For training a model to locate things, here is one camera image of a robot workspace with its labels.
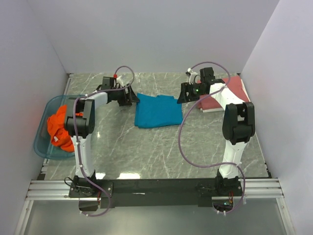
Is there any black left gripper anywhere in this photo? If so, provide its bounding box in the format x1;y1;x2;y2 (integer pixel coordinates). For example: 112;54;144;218
111;83;140;106

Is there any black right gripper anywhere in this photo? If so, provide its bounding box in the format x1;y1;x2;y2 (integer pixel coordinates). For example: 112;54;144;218
177;82;206;104

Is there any blue t-shirt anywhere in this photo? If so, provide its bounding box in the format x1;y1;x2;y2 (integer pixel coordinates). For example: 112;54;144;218
134;93;183;129

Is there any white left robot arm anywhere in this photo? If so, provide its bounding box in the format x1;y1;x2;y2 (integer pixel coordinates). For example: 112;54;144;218
64;75;139;197

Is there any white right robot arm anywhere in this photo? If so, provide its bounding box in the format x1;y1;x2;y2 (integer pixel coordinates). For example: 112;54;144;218
177;67;255;195

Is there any folded red t-shirt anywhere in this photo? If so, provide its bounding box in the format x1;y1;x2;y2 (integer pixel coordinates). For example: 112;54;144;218
197;75;250;111

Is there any orange t-shirt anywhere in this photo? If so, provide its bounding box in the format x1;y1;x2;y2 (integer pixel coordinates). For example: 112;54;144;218
47;105;74;153

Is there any clear teal plastic bin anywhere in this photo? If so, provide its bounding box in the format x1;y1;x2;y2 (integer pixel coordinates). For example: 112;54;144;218
33;95;82;160

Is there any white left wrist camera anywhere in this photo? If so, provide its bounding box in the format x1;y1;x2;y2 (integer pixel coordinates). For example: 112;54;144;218
113;74;124;89

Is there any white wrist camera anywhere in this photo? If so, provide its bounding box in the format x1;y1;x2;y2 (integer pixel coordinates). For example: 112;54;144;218
113;74;124;89
185;68;200;84

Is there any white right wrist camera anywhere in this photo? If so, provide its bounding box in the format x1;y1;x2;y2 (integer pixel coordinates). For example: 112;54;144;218
185;68;200;84

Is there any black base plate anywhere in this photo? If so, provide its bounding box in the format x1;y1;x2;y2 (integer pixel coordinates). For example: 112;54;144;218
68;176;245;212

